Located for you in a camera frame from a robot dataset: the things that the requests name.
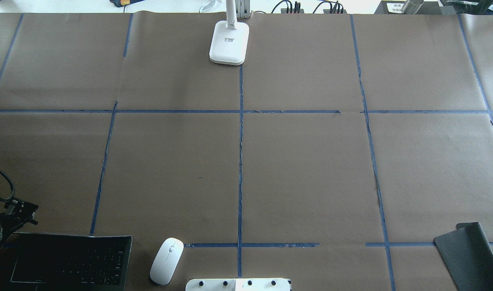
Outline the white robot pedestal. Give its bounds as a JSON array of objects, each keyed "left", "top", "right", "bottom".
[{"left": 185, "top": 278, "right": 292, "bottom": 291}]

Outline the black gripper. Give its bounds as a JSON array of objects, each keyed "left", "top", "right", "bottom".
[{"left": 0, "top": 198, "right": 38, "bottom": 248}]

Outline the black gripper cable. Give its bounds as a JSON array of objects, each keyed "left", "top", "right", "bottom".
[{"left": 0, "top": 166, "right": 17, "bottom": 202}]

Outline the white computer mouse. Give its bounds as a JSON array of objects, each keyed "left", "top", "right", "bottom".
[{"left": 149, "top": 237, "right": 184, "bottom": 285}]

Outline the white desk lamp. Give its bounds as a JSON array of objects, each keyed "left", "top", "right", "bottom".
[{"left": 209, "top": 0, "right": 250, "bottom": 65}]

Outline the black box on desk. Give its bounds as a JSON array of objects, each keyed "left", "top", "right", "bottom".
[{"left": 374, "top": 0, "right": 442, "bottom": 15}]

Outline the grey laptop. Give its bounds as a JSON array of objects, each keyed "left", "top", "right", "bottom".
[{"left": 3, "top": 233, "right": 132, "bottom": 291}]

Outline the black mouse pad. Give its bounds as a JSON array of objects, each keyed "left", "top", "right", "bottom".
[{"left": 433, "top": 222, "right": 493, "bottom": 291}]

